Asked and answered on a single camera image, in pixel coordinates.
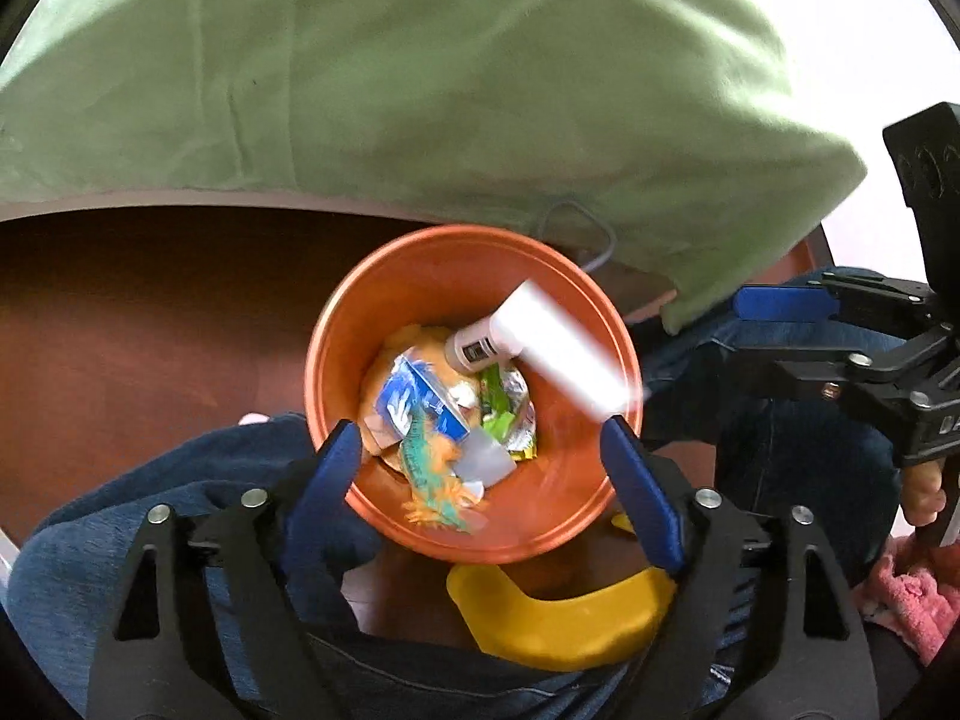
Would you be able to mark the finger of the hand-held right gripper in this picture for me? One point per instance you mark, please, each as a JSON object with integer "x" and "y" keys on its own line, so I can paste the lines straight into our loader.
{"x": 780, "y": 302}
{"x": 810, "y": 375}

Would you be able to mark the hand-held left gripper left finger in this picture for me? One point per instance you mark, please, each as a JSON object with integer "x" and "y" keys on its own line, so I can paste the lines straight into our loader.
{"x": 334, "y": 465}

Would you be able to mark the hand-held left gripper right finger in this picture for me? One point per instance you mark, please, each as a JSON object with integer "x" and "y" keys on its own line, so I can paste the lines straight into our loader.
{"x": 637, "y": 487}

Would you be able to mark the orange teal toy dinosaur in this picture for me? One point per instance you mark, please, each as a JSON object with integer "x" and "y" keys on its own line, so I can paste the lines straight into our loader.
{"x": 427, "y": 465}

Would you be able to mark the blue white carton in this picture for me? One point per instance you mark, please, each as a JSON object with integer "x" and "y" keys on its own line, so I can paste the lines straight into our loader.
{"x": 420, "y": 397}

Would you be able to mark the translucent blue plastic cup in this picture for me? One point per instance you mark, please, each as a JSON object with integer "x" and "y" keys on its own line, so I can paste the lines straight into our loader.
{"x": 484, "y": 457}

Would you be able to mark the green snack packet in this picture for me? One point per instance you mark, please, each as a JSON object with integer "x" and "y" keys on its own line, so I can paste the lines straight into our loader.
{"x": 499, "y": 420}

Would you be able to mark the white long stick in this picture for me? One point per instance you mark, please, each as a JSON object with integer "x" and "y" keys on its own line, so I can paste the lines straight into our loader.
{"x": 562, "y": 345}

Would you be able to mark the white paper cup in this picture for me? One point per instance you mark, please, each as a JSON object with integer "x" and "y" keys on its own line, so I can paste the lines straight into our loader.
{"x": 472, "y": 349}

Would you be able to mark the orange plastic bucket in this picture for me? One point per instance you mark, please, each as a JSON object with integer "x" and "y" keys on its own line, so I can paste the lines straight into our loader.
{"x": 450, "y": 262}

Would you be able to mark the person's right hand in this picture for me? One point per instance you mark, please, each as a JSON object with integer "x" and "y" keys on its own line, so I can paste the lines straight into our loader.
{"x": 922, "y": 491}

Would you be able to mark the pink fuzzy cloth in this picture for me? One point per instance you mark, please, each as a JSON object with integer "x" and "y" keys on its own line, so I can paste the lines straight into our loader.
{"x": 907, "y": 600}

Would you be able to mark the green bed blanket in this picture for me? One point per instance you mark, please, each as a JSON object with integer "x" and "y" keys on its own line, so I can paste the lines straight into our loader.
{"x": 375, "y": 90}

